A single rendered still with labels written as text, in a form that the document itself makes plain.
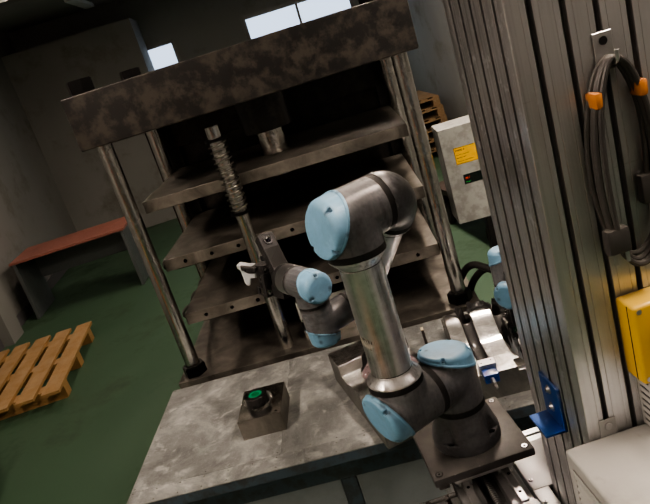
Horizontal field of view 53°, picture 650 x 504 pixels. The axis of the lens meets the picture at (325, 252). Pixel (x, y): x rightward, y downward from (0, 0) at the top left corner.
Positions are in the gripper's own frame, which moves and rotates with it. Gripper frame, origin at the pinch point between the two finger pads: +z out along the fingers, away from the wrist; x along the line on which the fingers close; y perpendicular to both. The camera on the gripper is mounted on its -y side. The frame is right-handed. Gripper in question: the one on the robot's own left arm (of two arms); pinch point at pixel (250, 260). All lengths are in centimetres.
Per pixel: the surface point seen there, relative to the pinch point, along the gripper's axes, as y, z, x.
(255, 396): 55, 35, 6
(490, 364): 47, -24, 58
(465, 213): 19, 40, 115
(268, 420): 60, 26, 5
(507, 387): 55, -26, 62
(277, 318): 47, 78, 40
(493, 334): 47, -9, 75
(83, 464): 150, 238, -33
